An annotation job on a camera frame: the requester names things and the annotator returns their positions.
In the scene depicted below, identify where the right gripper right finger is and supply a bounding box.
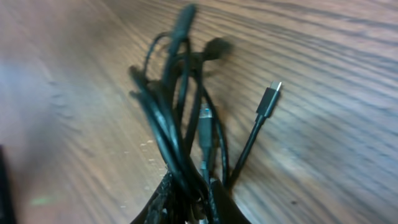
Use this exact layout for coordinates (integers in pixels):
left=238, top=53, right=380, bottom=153
left=208, top=179, right=250, bottom=224

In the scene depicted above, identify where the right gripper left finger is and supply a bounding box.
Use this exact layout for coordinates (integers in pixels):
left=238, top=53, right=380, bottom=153
left=131, top=172, right=174, bottom=224

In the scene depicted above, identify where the black USB cable bundle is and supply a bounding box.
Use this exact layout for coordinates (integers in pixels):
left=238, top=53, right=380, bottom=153
left=128, top=2, right=283, bottom=224

